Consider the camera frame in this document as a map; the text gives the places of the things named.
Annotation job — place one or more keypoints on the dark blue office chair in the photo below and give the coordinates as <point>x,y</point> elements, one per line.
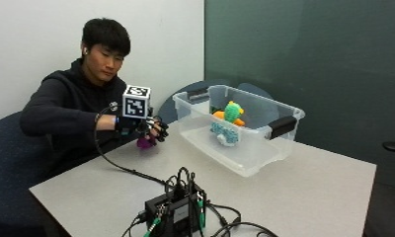
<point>14,171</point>
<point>206,98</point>

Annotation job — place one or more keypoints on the the person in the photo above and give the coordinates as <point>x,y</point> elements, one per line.
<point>66,108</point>

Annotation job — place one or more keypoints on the white earbud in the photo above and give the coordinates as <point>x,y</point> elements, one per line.
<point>86,51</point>

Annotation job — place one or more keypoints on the black electronics box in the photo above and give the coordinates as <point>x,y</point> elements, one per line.
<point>176,212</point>

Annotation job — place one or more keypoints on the purple soft toy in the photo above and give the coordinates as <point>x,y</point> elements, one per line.
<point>146,142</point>

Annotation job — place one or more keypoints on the white marker cube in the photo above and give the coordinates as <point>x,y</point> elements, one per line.
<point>137,102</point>

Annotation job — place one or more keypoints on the green and orange soft toy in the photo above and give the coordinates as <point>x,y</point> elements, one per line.
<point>231,113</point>

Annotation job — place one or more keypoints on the clear plastic storage bin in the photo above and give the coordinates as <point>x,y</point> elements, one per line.
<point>239,131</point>

